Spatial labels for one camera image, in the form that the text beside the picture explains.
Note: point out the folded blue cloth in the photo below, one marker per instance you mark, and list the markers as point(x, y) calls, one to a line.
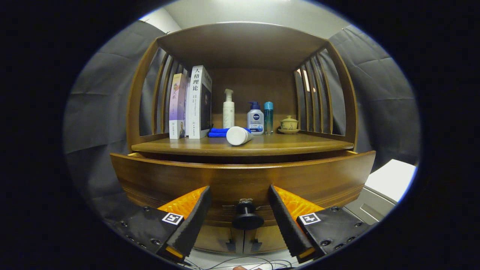
point(217, 132)

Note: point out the brown wooden drawer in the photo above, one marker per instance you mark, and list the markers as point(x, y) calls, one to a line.
point(168, 180)

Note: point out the yellow lidded tea cup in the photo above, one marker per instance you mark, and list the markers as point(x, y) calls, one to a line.
point(288, 124)

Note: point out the white and green tube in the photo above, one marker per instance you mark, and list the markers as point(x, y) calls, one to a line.
point(237, 135)

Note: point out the tall white pump bottle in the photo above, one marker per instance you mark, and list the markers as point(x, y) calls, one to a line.
point(228, 112)

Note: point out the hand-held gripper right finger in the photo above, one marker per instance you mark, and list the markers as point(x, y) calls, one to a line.
point(287, 225)

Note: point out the thick white book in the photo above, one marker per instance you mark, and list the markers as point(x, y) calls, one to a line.
point(194, 105)

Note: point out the black backdrop cloth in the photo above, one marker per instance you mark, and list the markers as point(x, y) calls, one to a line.
point(101, 112)

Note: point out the white bottle with blue pump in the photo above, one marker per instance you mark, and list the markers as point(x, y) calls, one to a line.
point(255, 120)

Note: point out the brown wooden countertop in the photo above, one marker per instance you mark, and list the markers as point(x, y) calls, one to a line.
point(285, 144)

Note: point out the teal slim bottle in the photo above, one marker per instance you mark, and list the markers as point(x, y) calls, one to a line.
point(268, 118)

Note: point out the white flat panel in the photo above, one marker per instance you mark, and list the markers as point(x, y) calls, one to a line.
point(393, 178)

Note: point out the purple book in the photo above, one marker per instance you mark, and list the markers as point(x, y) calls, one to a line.
point(177, 105)

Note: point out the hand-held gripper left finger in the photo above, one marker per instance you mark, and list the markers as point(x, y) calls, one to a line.
point(193, 225)

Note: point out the brown wooden cabinet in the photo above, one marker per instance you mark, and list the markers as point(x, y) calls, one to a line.
point(243, 45)

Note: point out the black round drawer knob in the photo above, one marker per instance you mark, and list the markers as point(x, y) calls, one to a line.
point(247, 221)

